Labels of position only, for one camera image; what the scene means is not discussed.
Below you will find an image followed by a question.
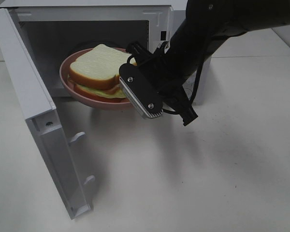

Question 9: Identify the white microwave oven body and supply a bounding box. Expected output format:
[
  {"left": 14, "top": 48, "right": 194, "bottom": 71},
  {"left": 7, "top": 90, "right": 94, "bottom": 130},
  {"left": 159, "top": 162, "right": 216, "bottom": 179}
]
[{"left": 0, "top": 0, "right": 212, "bottom": 106}]

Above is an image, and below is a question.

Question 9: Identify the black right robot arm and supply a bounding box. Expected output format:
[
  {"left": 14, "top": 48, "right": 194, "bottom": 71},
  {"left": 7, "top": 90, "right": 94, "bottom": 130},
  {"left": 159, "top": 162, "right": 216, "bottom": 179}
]
[{"left": 119, "top": 0, "right": 290, "bottom": 125}]

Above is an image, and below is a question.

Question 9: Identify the white bread sandwich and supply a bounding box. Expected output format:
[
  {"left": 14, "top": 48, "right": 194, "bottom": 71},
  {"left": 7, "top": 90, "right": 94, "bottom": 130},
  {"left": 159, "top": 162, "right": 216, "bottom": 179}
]
[{"left": 68, "top": 44, "right": 131, "bottom": 102}]

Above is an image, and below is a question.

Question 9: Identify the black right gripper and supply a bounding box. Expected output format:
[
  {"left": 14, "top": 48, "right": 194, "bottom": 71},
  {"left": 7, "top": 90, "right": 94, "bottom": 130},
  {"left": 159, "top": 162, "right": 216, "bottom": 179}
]
[{"left": 126, "top": 42, "right": 198, "bottom": 126}]

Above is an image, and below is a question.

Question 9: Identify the pink round plate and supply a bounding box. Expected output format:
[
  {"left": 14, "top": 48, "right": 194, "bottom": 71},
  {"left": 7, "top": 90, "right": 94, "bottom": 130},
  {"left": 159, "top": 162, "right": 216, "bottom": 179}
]
[{"left": 59, "top": 48, "right": 133, "bottom": 111}]

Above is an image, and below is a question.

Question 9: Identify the white microwave door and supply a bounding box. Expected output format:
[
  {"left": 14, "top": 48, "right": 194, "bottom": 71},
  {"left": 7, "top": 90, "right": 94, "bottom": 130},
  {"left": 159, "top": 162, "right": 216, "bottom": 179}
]
[{"left": 0, "top": 8, "right": 93, "bottom": 219}]

